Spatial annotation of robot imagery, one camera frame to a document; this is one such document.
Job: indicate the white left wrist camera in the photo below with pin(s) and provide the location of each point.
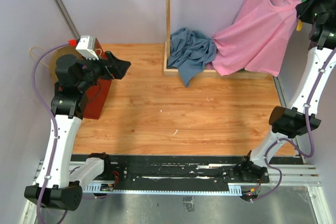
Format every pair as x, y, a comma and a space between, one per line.
86, 47

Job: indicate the red paper bag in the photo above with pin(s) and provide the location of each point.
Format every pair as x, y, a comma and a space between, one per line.
97, 94

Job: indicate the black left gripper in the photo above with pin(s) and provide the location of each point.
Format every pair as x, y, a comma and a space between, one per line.
112, 67

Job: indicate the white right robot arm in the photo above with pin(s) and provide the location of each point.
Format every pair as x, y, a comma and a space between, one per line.
294, 123

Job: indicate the pink t-shirt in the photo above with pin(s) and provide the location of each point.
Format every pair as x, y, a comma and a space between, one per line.
258, 38

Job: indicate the aluminium corner post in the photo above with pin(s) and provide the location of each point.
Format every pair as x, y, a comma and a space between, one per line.
64, 13

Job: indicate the blue crumpled shirt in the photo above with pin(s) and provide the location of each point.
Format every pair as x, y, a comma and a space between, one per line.
190, 51

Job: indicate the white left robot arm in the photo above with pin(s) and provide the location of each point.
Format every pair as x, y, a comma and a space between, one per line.
56, 186

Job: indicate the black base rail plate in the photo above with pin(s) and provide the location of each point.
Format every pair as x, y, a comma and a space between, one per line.
183, 173

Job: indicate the wooden rack frame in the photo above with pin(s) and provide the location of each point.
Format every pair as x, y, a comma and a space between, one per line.
206, 73

